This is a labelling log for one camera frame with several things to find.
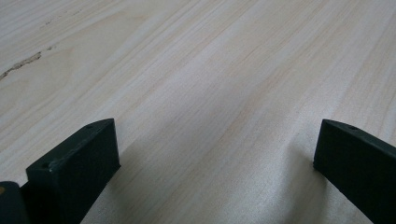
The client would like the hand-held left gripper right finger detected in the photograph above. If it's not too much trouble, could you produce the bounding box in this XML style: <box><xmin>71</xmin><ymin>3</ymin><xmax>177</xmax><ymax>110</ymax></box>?
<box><xmin>313</xmin><ymin>119</ymin><xmax>396</xmax><ymax>224</ymax></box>

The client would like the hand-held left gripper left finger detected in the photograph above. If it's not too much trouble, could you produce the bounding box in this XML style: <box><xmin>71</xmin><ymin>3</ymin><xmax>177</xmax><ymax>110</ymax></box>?
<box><xmin>25</xmin><ymin>118</ymin><xmax>121</xmax><ymax>224</ymax></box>

